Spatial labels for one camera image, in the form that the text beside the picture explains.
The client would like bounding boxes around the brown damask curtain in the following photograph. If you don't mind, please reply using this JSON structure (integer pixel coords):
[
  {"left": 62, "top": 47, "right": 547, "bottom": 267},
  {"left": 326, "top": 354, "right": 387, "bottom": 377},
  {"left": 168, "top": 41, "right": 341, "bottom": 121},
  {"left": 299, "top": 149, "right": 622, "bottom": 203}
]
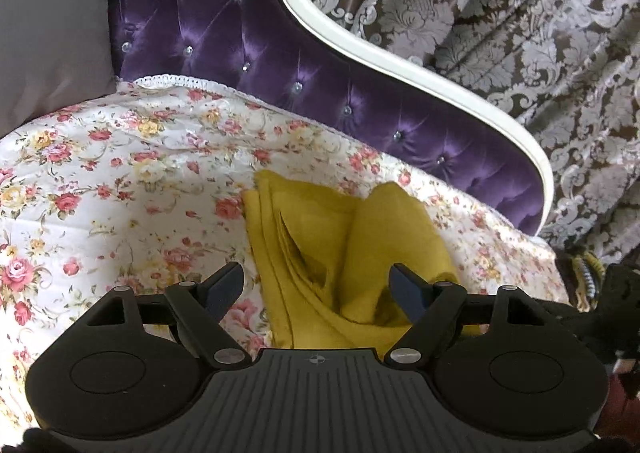
[{"left": 294, "top": 0, "right": 640, "bottom": 275}]

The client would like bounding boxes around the purple tufted headboard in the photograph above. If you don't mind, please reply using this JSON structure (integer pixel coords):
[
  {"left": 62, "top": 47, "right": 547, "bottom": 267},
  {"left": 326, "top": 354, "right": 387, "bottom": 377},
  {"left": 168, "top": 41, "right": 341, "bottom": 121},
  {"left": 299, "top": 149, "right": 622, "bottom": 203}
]
[{"left": 107, "top": 0, "right": 556, "bottom": 237}]

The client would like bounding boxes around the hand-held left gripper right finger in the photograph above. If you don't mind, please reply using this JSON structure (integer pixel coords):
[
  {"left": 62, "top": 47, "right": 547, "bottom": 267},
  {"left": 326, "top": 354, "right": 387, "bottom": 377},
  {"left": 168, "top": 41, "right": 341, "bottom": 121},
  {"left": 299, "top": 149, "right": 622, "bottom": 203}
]
[{"left": 384, "top": 263, "right": 552, "bottom": 370}]

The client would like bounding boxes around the yellow black coiled cable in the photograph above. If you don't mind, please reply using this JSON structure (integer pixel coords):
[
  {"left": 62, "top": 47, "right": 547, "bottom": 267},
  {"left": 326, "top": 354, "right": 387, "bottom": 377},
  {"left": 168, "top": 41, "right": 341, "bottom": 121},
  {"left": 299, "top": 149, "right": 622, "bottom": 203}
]
[{"left": 572, "top": 255, "right": 602, "bottom": 301}]

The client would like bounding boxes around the grey pillow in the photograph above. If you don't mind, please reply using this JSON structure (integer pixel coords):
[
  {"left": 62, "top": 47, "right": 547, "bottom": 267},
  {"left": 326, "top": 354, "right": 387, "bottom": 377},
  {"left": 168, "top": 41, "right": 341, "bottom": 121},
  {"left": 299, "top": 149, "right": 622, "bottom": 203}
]
[{"left": 0, "top": 0, "right": 119, "bottom": 138}]

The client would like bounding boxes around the floral bed sheet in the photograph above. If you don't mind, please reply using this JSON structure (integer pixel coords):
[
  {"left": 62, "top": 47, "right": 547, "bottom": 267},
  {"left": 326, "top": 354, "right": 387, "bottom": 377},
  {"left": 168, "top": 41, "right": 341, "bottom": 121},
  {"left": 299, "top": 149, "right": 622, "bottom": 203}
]
[{"left": 0, "top": 75, "right": 575, "bottom": 431}]

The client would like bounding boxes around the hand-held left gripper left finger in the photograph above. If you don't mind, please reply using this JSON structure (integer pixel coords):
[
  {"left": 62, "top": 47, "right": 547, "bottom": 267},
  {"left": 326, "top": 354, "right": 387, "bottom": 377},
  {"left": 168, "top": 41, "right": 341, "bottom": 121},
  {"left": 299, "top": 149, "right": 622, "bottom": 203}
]
[{"left": 85, "top": 262, "right": 252, "bottom": 370}]

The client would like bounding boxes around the yellow garment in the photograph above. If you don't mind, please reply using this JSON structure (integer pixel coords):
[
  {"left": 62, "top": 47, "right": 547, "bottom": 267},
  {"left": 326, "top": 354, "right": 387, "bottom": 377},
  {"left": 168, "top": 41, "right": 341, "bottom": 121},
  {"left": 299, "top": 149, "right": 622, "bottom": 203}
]
[{"left": 242, "top": 169, "right": 482, "bottom": 364}]

